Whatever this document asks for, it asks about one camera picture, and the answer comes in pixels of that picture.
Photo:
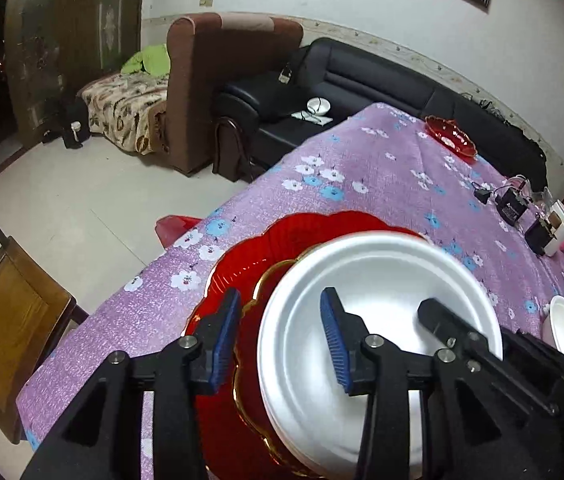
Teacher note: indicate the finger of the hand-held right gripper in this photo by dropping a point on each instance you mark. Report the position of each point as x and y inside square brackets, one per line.
[452, 322]

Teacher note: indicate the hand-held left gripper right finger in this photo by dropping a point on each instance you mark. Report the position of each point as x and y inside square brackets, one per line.
[337, 340]

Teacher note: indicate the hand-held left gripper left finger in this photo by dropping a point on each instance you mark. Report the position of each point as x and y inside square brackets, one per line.
[224, 340]

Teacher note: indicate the large red ribbed plate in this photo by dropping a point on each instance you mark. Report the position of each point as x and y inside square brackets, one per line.
[262, 240]

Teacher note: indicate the red plastic stool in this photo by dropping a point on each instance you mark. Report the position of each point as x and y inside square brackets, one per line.
[176, 227]

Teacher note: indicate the black power adapter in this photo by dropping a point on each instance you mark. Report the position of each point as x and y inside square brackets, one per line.
[538, 235]
[512, 205]

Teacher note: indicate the black plug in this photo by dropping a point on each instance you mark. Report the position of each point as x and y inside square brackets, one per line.
[482, 193]

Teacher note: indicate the white plastic container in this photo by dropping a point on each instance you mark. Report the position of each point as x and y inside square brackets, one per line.
[562, 240]

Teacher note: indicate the small brown box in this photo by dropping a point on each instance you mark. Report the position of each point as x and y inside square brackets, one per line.
[553, 220]

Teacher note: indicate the purple floral tablecloth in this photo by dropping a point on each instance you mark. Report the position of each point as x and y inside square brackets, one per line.
[362, 185]

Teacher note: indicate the small red scalloped plate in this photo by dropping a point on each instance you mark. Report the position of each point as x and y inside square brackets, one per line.
[449, 135]

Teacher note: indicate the wooden chair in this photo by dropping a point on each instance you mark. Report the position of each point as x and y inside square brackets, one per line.
[6, 320]

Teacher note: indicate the white paper sheet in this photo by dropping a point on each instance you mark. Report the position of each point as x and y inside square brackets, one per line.
[312, 119]

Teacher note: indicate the white round dish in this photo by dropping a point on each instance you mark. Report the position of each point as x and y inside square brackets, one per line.
[319, 105]

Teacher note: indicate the floral blanket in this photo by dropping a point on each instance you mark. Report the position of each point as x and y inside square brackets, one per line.
[121, 105]

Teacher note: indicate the brown armchair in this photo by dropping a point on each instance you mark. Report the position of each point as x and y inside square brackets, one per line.
[196, 85]

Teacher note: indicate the black floor bag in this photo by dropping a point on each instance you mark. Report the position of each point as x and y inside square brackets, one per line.
[74, 130]

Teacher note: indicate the black leather sofa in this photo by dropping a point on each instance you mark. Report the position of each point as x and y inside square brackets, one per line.
[362, 75]

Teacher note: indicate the green cloth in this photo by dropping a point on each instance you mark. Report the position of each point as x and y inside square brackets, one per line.
[146, 60]

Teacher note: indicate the dark wooden cabinet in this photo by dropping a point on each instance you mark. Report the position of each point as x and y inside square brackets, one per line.
[51, 50]

